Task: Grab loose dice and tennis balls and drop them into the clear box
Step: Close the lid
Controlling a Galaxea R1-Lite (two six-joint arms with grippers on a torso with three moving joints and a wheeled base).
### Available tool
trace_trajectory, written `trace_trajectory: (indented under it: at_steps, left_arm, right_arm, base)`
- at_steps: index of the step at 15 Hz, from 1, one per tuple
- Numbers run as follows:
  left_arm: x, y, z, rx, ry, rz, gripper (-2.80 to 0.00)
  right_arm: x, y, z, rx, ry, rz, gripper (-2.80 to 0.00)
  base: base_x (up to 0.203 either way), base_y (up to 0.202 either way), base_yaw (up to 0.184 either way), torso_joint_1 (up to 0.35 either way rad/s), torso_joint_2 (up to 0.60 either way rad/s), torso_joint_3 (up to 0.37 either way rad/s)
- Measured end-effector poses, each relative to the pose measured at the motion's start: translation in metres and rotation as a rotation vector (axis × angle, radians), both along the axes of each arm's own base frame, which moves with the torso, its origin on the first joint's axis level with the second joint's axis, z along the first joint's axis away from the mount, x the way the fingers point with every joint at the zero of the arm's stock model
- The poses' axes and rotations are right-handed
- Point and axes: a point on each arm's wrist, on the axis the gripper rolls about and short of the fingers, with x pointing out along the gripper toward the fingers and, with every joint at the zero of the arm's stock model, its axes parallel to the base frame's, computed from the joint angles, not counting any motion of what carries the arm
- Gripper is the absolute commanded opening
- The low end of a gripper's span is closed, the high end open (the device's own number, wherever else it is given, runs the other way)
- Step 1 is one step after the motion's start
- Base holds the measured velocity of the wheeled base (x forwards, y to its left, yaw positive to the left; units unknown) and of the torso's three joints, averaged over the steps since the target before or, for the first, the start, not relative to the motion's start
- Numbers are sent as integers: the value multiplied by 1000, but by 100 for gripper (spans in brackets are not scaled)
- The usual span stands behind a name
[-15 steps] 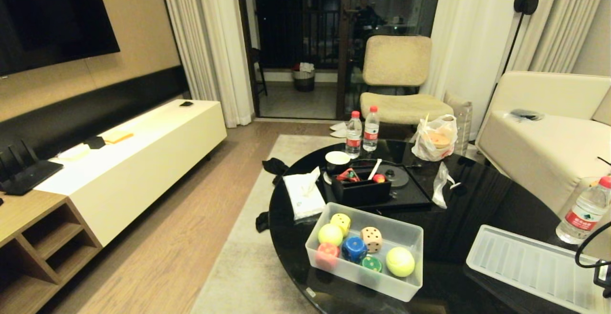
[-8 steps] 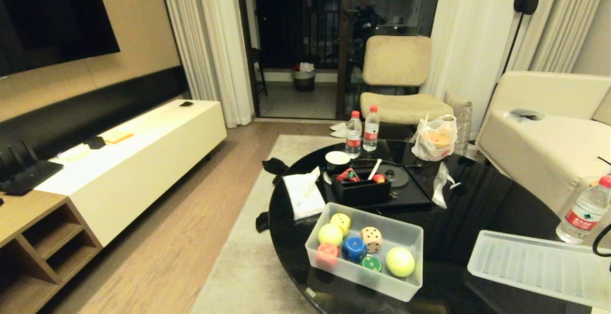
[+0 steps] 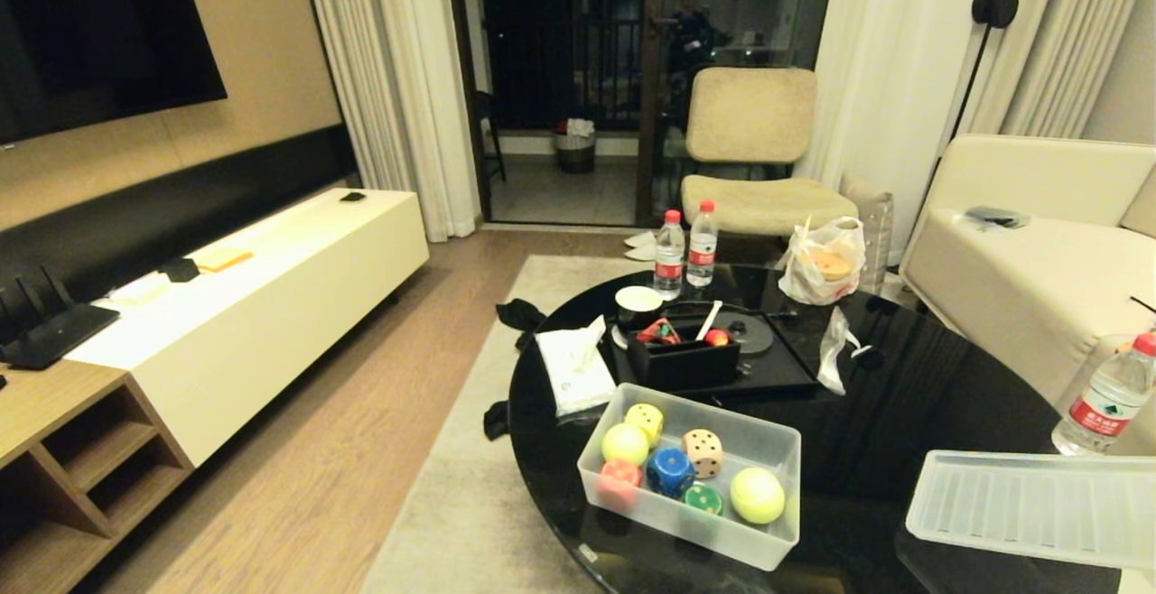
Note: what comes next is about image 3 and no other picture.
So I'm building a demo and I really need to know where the black organizer box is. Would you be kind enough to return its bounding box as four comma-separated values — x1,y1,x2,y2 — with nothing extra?
625,312,742,393

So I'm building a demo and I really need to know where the yellow tennis ball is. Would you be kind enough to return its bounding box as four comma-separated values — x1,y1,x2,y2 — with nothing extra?
601,422,651,467
730,468,787,525

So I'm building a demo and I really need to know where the clear plastic box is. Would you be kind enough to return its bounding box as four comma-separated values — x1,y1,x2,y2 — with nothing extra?
577,383,803,572

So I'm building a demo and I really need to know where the clear plastic box lid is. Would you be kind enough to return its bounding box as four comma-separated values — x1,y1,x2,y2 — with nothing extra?
905,450,1156,572

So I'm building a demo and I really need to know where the clear water bottle red label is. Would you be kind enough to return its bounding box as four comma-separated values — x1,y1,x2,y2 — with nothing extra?
686,200,720,288
1051,332,1156,457
653,209,686,301

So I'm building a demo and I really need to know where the white tissue pack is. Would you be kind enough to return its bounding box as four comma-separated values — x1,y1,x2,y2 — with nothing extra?
535,315,618,418

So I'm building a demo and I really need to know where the grey woven waste basket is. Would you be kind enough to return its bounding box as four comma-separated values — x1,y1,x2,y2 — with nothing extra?
554,118,598,174

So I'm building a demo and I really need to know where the yellow die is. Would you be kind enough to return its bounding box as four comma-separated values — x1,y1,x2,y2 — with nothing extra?
625,403,666,448

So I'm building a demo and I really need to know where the black round lid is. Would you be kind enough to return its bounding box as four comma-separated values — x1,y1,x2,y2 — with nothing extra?
713,309,776,357

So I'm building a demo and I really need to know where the beige rug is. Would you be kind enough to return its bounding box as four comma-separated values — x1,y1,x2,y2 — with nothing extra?
359,255,653,594

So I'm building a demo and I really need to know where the beige upholstered chair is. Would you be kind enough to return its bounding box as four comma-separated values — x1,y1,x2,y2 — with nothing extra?
679,66,860,238

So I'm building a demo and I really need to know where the red die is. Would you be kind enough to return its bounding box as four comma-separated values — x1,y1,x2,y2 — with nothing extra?
598,459,644,508

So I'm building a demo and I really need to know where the black tray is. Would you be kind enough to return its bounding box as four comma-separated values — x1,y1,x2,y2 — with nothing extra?
611,309,821,400

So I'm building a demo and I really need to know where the beige die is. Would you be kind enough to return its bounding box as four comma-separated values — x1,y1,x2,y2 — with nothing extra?
682,429,724,479

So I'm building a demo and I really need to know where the blue die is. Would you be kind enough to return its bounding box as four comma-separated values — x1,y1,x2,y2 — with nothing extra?
646,447,697,499

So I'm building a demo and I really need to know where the white plastic bag with food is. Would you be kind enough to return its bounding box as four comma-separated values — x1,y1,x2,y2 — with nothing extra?
778,216,867,307

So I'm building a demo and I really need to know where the green die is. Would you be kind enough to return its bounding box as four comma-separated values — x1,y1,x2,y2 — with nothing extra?
682,483,724,517

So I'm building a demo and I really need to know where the white curtain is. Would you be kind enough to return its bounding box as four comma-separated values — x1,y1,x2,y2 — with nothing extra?
795,0,1146,268
300,0,483,244

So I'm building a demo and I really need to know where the crumpled clear plastic wrapper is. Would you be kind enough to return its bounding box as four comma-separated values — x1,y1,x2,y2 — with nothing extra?
817,306,875,396

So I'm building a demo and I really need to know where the white tv cabinet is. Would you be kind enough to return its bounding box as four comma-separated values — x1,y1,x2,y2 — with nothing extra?
65,188,431,469

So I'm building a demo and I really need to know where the round black glass table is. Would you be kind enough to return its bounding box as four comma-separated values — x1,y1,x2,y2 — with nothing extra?
508,265,1123,594

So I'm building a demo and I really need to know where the orange notepad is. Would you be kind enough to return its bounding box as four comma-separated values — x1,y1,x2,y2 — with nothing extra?
192,248,255,274

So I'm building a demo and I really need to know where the grey item on sofa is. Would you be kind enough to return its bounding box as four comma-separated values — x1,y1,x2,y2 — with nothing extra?
964,206,1030,230

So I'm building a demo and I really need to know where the white paper pad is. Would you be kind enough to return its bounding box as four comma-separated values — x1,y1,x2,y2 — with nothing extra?
104,273,172,308

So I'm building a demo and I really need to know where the cream sofa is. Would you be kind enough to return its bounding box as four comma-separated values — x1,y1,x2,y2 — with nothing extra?
900,133,1156,456

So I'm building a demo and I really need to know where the black floor lamp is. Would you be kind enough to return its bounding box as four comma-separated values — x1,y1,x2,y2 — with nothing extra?
952,0,1021,139

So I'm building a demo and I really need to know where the black wifi router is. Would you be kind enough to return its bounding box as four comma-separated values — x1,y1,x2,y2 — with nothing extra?
0,265,121,371

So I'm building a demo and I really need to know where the black television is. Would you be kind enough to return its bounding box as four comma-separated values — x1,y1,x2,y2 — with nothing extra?
0,0,228,146

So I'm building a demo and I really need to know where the wooden shelf unit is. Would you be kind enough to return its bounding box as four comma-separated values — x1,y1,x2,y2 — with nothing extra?
0,361,195,594

